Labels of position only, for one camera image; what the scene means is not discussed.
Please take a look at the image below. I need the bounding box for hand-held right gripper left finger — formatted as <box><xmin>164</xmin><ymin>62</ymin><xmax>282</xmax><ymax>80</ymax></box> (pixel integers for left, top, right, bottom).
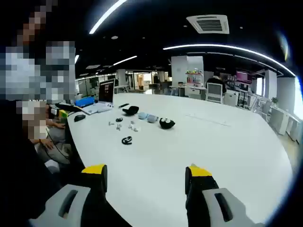
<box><xmin>28</xmin><ymin>163</ymin><xmax>133</xmax><ymax>227</ymax></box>

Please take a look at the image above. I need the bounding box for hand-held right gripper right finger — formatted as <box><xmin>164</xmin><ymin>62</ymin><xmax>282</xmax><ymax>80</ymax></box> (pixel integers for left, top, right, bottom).
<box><xmin>184</xmin><ymin>163</ymin><xmax>265</xmax><ymax>227</ymax></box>

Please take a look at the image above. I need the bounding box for black googly-eyed earbud case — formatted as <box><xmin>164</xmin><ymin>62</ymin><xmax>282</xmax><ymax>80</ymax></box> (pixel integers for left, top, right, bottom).
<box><xmin>159</xmin><ymin>117</ymin><xmax>176</xmax><ymax>130</ymax></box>

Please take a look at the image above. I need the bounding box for black oval earbud case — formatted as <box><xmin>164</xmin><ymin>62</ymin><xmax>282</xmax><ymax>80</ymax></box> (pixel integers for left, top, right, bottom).
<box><xmin>122</xmin><ymin>105</ymin><xmax>140</xmax><ymax>116</ymax></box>

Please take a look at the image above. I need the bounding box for person in dark shirt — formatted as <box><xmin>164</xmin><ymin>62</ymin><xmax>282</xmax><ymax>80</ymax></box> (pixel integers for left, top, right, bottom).
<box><xmin>0</xmin><ymin>99</ymin><xmax>69</xmax><ymax>227</ymax></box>

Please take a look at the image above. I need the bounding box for white table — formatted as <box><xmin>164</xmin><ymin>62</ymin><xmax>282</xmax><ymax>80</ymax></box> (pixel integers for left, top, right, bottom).
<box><xmin>67</xmin><ymin>92</ymin><xmax>294</xmax><ymax>227</ymax></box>

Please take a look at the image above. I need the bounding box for blue plastic box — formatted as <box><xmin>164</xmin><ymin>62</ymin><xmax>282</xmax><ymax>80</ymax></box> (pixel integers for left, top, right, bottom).
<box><xmin>75</xmin><ymin>96</ymin><xmax>95</xmax><ymax>107</ymax></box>

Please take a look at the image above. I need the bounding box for white office chair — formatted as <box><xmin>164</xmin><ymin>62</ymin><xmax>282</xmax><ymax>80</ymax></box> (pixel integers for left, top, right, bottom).
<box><xmin>205</xmin><ymin>82</ymin><xmax>223</xmax><ymax>104</ymax></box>

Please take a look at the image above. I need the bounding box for silver laptop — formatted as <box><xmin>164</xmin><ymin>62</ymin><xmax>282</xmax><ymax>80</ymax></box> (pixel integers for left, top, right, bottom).
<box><xmin>81</xmin><ymin>79</ymin><xmax>116</xmax><ymax>116</ymax></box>

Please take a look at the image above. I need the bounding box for display shelf with colourful items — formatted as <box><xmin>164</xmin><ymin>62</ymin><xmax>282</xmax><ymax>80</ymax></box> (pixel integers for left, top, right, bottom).
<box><xmin>186</xmin><ymin>68</ymin><xmax>204</xmax><ymax>87</ymax></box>

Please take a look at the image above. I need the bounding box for ceiling air conditioner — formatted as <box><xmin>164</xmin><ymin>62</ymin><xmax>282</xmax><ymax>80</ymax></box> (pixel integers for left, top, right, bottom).
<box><xmin>186</xmin><ymin>14</ymin><xmax>230</xmax><ymax>35</ymax></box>

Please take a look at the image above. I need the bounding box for white table cable flap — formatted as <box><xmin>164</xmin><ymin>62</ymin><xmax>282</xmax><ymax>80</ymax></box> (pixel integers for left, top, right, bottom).
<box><xmin>186</xmin><ymin>114</ymin><xmax>232</xmax><ymax>127</ymax></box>

